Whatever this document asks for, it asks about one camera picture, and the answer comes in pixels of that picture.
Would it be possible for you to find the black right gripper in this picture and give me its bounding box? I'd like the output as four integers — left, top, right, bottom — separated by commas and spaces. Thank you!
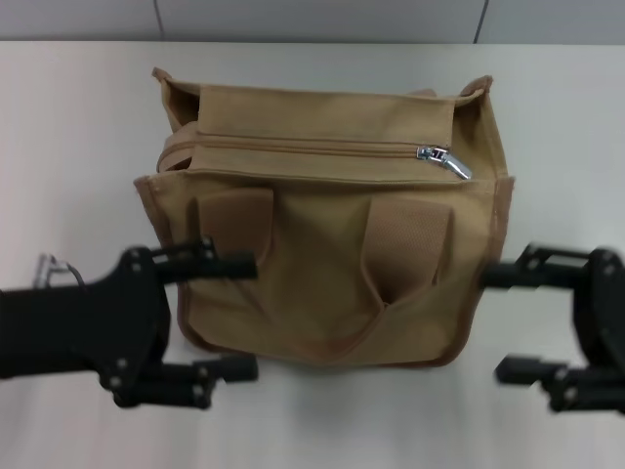
480, 242, 625, 416

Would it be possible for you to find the khaki canvas food bag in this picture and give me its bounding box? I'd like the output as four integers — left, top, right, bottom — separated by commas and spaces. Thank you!
134, 65, 517, 367

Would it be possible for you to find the left gripper cable with connector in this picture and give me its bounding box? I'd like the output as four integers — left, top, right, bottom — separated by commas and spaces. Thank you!
33, 252, 87, 290

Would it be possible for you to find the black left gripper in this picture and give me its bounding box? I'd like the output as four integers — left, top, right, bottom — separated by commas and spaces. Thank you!
0, 245, 173, 393

